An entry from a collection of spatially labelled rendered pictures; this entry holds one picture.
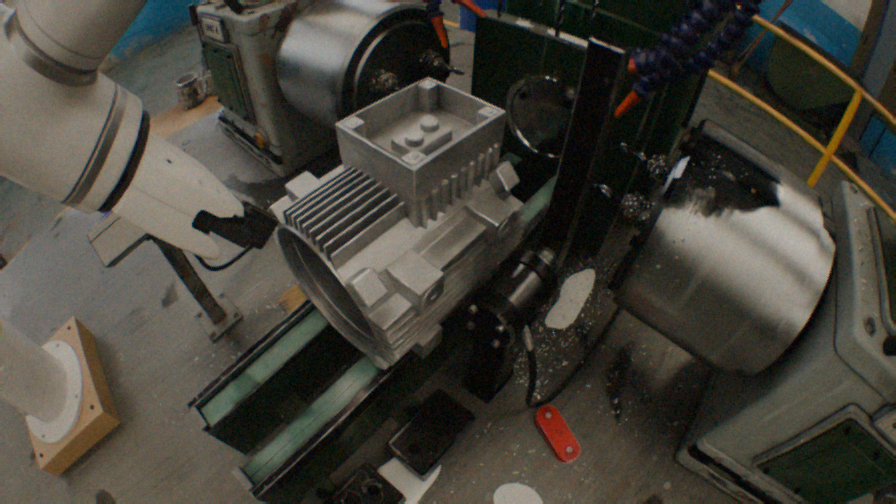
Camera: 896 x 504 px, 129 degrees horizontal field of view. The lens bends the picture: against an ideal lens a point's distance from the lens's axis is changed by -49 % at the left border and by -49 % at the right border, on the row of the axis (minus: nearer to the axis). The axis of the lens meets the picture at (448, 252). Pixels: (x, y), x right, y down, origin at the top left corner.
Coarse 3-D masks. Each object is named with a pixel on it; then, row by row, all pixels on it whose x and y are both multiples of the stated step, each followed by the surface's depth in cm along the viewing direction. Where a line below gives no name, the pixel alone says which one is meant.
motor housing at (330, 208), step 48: (336, 192) 35; (384, 192) 35; (480, 192) 40; (288, 240) 42; (336, 240) 32; (384, 240) 35; (432, 240) 37; (480, 240) 39; (336, 288) 47; (384, 336) 34
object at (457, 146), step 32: (416, 96) 41; (448, 96) 40; (352, 128) 34; (384, 128) 39; (416, 128) 38; (448, 128) 38; (480, 128) 35; (352, 160) 37; (384, 160) 33; (416, 160) 32; (448, 160) 34; (480, 160) 38; (416, 192) 33; (448, 192) 37; (416, 224) 36
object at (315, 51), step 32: (320, 0) 56; (352, 0) 54; (384, 0) 54; (288, 32) 56; (320, 32) 53; (352, 32) 50; (384, 32) 52; (416, 32) 57; (288, 64) 57; (320, 64) 53; (352, 64) 52; (384, 64) 56; (416, 64) 61; (448, 64) 68; (288, 96) 62; (320, 96) 56; (352, 96) 55; (384, 96) 60
